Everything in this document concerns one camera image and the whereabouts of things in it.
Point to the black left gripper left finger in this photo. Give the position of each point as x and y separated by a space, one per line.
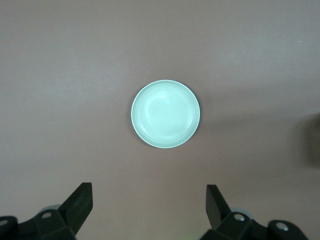
75 207

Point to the brown table mat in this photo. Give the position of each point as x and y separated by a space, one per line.
75 75

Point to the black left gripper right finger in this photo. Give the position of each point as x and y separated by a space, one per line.
217 210

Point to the pale green round plate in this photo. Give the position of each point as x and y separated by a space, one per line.
165 113

